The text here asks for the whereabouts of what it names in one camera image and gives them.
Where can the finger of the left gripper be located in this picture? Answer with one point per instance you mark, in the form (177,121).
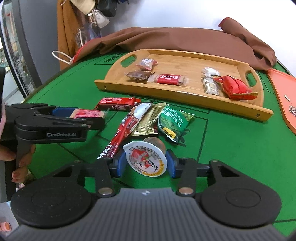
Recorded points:
(41,108)
(91,123)

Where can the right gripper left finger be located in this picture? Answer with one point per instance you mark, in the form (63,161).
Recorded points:
(103,170)

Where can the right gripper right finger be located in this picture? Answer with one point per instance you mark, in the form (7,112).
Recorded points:
(187,170)

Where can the small red Biscoff packet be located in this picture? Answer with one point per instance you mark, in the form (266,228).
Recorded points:
(86,113)

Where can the red chocolate wafer bar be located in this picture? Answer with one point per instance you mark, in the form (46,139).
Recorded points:
(117,103)

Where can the long red black snack stick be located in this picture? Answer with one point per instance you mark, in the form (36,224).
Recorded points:
(125,128)

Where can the jelly cup with red lid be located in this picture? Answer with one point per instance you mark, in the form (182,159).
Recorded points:
(147,157)

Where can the green pea snack packet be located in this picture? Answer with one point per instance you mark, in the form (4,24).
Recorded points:
(172,122)

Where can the gold foil snack packet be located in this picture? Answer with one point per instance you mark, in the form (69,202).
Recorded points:
(148,124)

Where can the left hand red nails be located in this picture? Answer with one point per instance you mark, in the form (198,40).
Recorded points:
(19,175)

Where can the brown cake packet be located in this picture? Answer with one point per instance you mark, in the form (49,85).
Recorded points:
(139,75)

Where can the pink white candy packet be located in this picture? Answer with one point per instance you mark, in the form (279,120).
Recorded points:
(147,64)

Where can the beige patterned snack packet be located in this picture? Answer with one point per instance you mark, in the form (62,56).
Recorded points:
(210,86)

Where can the red Biscoff packet on tray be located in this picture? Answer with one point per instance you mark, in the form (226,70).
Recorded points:
(169,79)

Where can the wooden serving tray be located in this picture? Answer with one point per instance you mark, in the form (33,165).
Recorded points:
(190,65)

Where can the red foil snack pouch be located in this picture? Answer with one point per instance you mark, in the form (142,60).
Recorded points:
(235,89)

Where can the orange brown hanging coat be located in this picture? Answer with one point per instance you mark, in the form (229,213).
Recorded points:
(69,21)

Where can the white small handbag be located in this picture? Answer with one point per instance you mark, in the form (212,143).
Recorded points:
(99,18)

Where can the beige hat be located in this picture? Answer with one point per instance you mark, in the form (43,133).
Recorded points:
(85,6)

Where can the black hanging bag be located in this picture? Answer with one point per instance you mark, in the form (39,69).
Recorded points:
(109,7)

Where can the orange plastic tray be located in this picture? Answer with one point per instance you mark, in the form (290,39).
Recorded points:
(284,88)

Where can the brown cloth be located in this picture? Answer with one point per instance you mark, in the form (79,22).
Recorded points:
(232,41)

